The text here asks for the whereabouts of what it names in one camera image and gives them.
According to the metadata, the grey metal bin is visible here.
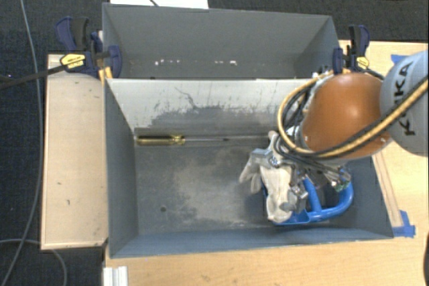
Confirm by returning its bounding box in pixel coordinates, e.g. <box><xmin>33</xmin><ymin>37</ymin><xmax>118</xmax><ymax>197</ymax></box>
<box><xmin>101</xmin><ymin>2</ymin><xmax>395</xmax><ymax>259</ymax></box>

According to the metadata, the white cloth glove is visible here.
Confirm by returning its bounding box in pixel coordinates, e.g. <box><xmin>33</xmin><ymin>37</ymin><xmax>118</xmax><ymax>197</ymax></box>
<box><xmin>238</xmin><ymin>130</ymin><xmax>297</xmax><ymax>224</ymax></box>

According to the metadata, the pale wood flat board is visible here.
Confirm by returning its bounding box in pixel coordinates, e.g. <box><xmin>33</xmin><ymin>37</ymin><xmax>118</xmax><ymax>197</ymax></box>
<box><xmin>40</xmin><ymin>53</ymin><xmax>110</xmax><ymax>251</ymax></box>

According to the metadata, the yellow handled screwdriver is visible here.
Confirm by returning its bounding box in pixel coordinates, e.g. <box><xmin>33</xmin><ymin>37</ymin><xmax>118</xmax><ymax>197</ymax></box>
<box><xmin>135</xmin><ymin>133</ymin><xmax>233</xmax><ymax>147</ymax></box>

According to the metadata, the blue plastic handled container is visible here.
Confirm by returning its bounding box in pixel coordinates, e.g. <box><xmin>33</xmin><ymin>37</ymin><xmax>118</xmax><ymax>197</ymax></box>
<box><xmin>260</xmin><ymin>169</ymin><xmax>355</xmax><ymax>227</ymax></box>

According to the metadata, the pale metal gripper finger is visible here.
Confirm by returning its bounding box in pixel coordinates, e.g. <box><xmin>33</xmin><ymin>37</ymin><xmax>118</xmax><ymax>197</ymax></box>
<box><xmin>280</xmin><ymin>184</ymin><xmax>309</xmax><ymax>214</ymax></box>

